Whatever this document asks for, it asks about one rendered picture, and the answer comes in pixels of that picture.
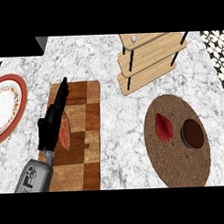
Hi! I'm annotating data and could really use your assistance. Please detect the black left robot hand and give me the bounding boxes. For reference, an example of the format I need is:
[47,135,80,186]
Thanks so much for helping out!
[35,76,72,153]

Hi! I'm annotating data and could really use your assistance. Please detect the wooden tiered shelf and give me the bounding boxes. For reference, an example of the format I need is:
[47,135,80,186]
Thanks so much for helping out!
[115,31,192,97]

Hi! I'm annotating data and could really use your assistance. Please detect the brown round placemat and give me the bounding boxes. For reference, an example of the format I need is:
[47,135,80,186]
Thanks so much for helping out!
[142,92,212,189]

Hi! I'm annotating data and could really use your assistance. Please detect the chocolate cupcake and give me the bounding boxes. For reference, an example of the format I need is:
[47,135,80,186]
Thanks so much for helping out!
[179,118,206,151]

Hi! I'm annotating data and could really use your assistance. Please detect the red sliced fruit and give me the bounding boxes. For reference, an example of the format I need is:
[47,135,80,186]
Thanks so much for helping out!
[57,111,72,152]

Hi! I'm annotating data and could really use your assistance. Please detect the checkered wooden cutting board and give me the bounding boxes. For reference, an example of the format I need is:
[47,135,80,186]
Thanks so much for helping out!
[35,80,104,193]

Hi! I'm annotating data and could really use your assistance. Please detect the red rimmed white plate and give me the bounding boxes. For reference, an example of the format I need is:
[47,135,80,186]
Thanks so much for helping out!
[0,73,31,147]

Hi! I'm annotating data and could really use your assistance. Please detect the dark appliance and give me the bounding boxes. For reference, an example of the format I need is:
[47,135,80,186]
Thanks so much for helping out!
[0,37,49,59]

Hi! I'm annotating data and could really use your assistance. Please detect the red pear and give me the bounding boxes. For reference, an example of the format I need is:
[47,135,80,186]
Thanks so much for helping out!
[150,107,176,145]

